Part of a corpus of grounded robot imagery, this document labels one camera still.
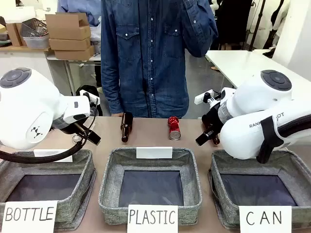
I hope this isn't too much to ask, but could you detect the person left forearm denim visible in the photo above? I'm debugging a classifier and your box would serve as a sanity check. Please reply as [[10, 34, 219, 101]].
[[183, 0, 219, 58]]

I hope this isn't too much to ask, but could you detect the grey fabric basket can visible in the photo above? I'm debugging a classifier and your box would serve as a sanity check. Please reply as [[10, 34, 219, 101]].
[[207, 148, 311, 230]]

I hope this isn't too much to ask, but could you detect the flat cardboard box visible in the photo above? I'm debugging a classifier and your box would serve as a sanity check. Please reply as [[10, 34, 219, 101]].
[[53, 45, 95, 61], [49, 37, 92, 51]]

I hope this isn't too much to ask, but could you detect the paper sign PLASTIC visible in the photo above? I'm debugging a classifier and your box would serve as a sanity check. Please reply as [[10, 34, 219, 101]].
[[127, 204, 179, 233]]

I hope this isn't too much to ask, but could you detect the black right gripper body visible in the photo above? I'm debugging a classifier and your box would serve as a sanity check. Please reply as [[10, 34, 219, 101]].
[[205, 105, 223, 137]]

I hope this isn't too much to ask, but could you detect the dark mesh bin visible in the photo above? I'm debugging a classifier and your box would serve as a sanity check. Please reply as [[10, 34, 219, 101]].
[[20, 17, 50, 38]]

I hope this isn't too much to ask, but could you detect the person right forearm denim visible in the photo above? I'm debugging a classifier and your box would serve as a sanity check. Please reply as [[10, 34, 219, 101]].
[[101, 55, 125, 115]]

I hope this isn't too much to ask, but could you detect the black strap on arm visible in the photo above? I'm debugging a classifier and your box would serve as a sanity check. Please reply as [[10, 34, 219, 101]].
[[256, 116, 284, 165]]

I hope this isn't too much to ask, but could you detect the black stand pole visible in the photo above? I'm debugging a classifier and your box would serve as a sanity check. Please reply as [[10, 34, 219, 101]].
[[248, 0, 266, 51]]

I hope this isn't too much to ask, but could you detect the grey fabric basket plastic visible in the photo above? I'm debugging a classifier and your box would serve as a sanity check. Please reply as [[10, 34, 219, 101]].
[[98, 147, 203, 226]]

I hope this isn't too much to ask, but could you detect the person torso denim shirt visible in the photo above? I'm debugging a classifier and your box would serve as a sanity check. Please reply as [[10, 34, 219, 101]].
[[100, 0, 202, 119]]

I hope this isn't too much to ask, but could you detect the brown glass bottle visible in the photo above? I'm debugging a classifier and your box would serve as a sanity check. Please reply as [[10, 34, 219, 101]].
[[121, 112, 134, 143], [201, 114, 221, 145]]

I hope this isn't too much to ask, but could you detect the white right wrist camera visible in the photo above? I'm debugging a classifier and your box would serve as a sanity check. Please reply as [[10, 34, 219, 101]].
[[194, 89, 222, 105]]

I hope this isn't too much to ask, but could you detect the background person light shirt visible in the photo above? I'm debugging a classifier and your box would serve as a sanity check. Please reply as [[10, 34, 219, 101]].
[[57, 0, 102, 27]]

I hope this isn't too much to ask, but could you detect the paper sign CAN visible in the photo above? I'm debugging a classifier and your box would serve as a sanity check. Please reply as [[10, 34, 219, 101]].
[[238, 205, 292, 233]]

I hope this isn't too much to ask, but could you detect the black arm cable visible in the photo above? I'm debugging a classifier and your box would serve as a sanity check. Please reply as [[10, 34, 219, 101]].
[[276, 114, 311, 139], [0, 98, 100, 164]]

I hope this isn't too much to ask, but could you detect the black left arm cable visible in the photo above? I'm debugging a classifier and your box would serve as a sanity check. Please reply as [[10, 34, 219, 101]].
[[0, 98, 100, 164]]

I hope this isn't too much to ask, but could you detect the clear plastic bin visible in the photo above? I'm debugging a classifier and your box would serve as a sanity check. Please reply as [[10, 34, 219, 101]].
[[22, 35, 51, 50]]

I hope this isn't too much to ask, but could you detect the paper sign BOTTLE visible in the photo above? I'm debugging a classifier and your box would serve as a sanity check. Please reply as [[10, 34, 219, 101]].
[[0, 200, 58, 233]]

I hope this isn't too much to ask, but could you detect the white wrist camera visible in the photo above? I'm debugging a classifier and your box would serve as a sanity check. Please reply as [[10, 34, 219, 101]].
[[194, 89, 222, 105], [79, 89, 101, 108]]

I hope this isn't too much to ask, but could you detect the grey fabric basket bottle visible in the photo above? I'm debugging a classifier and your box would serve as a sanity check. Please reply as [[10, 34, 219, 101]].
[[0, 149, 97, 231]]

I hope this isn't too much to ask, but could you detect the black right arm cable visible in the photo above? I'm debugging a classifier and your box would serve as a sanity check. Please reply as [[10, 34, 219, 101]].
[[276, 114, 311, 139]]

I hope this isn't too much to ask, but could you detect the white cabinet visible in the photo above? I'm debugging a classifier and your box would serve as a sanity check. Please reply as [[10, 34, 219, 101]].
[[0, 50, 72, 97]]

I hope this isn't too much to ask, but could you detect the white card on basket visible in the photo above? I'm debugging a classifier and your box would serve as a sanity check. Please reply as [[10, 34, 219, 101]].
[[33, 149, 73, 163], [136, 146, 173, 160]]

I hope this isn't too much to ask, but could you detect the small cardboard box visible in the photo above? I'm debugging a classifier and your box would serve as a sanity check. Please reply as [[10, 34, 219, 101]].
[[5, 22, 27, 47]]

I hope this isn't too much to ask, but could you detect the open cardboard box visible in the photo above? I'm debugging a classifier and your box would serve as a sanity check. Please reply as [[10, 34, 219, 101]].
[[45, 12, 92, 41]]

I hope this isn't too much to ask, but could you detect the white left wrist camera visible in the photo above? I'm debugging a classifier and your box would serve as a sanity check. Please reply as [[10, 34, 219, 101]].
[[79, 89, 101, 108]]

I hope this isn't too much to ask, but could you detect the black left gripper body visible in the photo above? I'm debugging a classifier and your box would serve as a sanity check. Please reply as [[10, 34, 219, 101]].
[[51, 116, 89, 138]]

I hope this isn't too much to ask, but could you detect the crushed red can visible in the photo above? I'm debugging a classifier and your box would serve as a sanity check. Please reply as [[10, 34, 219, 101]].
[[168, 116, 182, 141]]

